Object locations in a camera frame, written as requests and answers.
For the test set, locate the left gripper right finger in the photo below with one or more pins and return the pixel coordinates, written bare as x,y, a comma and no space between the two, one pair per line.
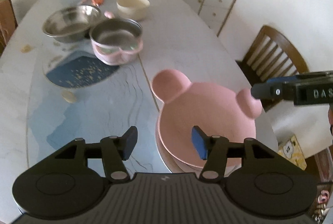
212,149

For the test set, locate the pink pot steel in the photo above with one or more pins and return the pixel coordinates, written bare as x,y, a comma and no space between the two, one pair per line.
116,41

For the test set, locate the wooden chair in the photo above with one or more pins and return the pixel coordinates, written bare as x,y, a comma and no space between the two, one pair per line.
8,23
271,55

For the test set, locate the pink bear-shaped plate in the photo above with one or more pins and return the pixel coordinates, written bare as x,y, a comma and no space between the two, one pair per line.
217,110

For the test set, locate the large white plate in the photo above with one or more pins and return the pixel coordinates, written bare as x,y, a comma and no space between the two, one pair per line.
174,165

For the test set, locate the person's right hand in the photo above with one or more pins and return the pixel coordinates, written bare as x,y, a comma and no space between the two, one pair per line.
330,118

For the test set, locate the large steel bowl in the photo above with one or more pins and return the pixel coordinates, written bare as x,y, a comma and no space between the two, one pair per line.
71,24

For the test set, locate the wooden chair left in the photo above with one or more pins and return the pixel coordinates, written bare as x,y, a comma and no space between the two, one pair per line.
8,23

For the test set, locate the small beige crumb object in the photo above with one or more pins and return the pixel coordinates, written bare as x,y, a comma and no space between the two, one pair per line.
26,49

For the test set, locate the yellow cartoon box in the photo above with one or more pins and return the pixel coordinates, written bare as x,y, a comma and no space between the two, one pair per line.
292,151

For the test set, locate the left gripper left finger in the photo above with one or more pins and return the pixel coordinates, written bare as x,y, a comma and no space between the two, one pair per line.
115,150

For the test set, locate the wooden chair right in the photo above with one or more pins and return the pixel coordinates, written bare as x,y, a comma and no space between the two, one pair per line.
271,55

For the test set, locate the cream bowl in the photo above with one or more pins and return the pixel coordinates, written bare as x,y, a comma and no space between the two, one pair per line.
133,9

